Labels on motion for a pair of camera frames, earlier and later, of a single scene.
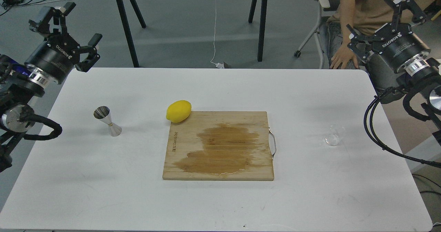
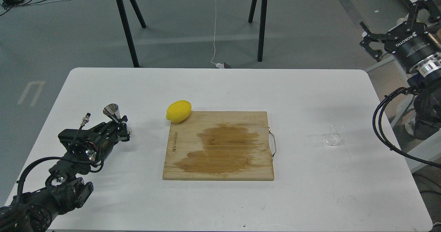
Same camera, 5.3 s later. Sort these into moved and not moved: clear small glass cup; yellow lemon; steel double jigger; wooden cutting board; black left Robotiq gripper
Moved: steel double jigger; black left Robotiq gripper
Not moved: wooden cutting board; clear small glass cup; yellow lemon
